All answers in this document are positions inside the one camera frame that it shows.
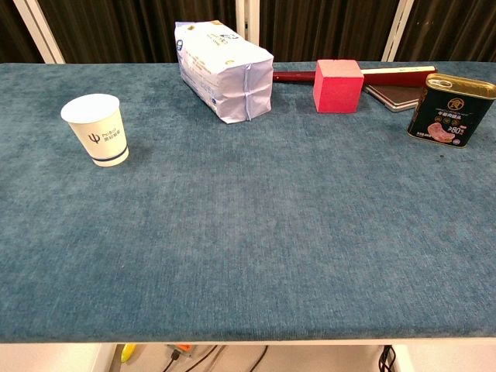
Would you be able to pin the white paper cup blue logo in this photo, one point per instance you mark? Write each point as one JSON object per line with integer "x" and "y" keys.
{"x": 101, "y": 135}

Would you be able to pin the blue table cloth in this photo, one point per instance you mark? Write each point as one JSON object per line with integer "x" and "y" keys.
{"x": 248, "y": 232}

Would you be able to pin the white tissue pack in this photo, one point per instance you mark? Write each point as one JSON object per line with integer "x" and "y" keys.
{"x": 221, "y": 77}

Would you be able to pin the red cube block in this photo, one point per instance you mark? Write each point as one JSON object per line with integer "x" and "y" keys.
{"x": 337, "y": 89}

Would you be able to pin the black curtain panel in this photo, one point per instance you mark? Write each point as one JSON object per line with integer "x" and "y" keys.
{"x": 116, "y": 31}
{"x": 11, "y": 35}
{"x": 453, "y": 31}
{"x": 321, "y": 27}

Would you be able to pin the orange plug connector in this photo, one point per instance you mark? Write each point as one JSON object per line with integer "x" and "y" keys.
{"x": 181, "y": 348}

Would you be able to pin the dark red flat box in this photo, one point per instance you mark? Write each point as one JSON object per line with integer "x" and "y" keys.
{"x": 395, "y": 76}

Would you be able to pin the yellow object under table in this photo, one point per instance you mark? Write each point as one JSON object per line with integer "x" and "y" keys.
{"x": 128, "y": 352}

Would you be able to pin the black luncheon meat can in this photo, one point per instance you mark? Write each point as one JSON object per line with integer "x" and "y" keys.
{"x": 441, "y": 112}

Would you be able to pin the white frame post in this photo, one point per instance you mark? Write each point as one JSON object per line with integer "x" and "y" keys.
{"x": 248, "y": 19}
{"x": 38, "y": 33}
{"x": 397, "y": 31}

